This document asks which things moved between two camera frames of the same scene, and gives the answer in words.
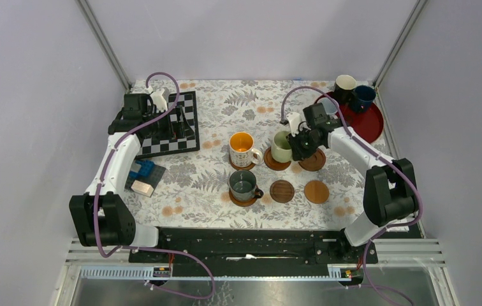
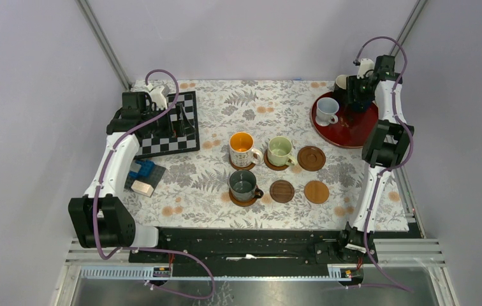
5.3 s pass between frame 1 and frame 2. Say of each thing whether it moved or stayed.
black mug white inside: stayed
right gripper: moved
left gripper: stayed
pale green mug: moved
